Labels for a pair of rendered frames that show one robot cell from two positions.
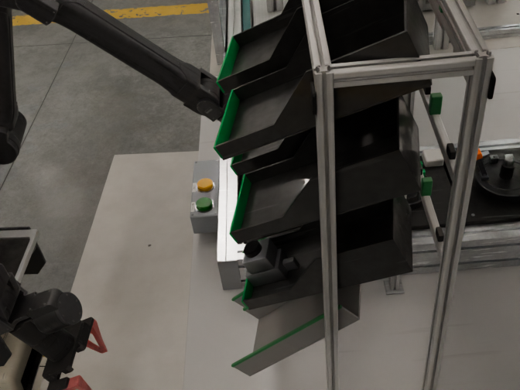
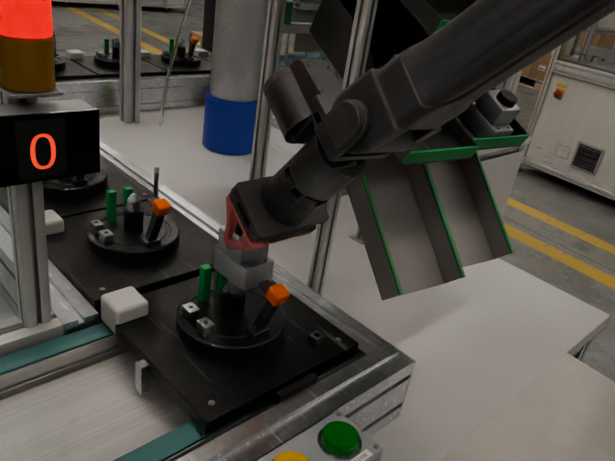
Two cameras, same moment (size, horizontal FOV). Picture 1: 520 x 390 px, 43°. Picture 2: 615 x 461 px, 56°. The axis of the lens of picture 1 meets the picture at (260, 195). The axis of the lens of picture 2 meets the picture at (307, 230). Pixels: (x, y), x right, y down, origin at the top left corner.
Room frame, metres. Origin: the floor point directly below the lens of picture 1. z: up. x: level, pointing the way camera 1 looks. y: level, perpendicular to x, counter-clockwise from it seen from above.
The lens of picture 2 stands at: (1.55, 0.36, 1.43)
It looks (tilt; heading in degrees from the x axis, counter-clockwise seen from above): 27 degrees down; 219
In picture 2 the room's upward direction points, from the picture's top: 9 degrees clockwise
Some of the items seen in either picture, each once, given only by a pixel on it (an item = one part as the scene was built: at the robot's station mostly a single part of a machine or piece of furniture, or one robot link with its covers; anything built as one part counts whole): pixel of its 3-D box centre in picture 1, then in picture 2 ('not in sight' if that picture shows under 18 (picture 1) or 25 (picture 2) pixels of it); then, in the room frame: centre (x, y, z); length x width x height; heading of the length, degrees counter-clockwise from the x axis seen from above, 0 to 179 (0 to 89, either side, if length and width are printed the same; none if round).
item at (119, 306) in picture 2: not in sight; (124, 310); (1.22, -0.18, 0.97); 0.05 x 0.05 x 0.04; 87
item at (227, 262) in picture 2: not in sight; (239, 246); (1.13, -0.08, 1.09); 0.08 x 0.04 x 0.07; 87
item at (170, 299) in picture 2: not in sight; (230, 330); (1.13, -0.08, 0.96); 0.24 x 0.24 x 0.02; 87
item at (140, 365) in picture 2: not in sight; (142, 376); (1.25, -0.08, 0.95); 0.01 x 0.01 x 0.04; 87
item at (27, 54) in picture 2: not in sight; (26, 60); (1.31, -0.21, 1.28); 0.05 x 0.05 x 0.05
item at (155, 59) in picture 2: not in sight; (181, 49); (0.28, -1.36, 1.01); 0.24 x 0.24 x 0.13; 87
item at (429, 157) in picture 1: (401, 176); (133, 216); (1.11, -0.33, 1.01); 0.24 x 0.24 x 0.13; 87
